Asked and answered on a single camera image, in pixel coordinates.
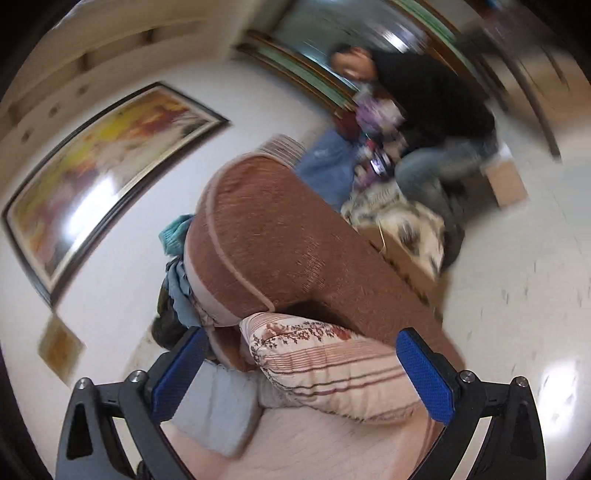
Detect pink and brown sofa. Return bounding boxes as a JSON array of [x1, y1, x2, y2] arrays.
[[157, 154, 467, 480]]

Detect dark fuzzy cloth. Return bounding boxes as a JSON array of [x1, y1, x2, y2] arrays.
[[151, 286, 190, 352]]

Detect light blue cloth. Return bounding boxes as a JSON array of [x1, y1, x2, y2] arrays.
[[165, 259, 204, 330]]

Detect framed colourful painting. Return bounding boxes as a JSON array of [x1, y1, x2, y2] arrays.
[[1, 82, 230, 308]]

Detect teal knitted cloth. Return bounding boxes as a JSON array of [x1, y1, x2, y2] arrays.
[[158, 213, 195, 257]]

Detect wooden door frame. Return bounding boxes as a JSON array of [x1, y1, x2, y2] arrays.
[[235, 0, 490, 116]]

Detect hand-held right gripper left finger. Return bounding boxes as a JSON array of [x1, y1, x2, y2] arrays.
[[55, 325, 211, 480]]

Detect grey white pillow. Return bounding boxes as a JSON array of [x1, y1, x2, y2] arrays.
[[173, 359, 266, 457]]

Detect dark wooden furniture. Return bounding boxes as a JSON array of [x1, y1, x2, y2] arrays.
[[455, 9, 564, 162]]

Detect large cardboard box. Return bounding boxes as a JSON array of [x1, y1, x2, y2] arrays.
[[358, 224, 444, 324]]

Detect striped cloth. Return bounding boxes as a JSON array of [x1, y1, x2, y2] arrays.
[[256, 135, 306, 168]]

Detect blue blanket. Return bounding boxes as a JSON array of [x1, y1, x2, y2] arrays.
[[294, 129, 358, 210]]

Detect small square wall picture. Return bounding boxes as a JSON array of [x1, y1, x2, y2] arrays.
[[37, 316, 86, 377]]

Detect purple white packet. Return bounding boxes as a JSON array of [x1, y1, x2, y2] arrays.
[[355, 90, 407, 134]]

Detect small cardboard box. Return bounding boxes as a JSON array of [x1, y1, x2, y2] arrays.
[[480, 145, 529, 208]]

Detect beige striped pillow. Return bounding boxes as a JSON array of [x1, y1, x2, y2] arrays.
[[239, 311, 428, 423]]

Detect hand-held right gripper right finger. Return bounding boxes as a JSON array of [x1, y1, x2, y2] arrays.
[[394, 327, 548, 480]]

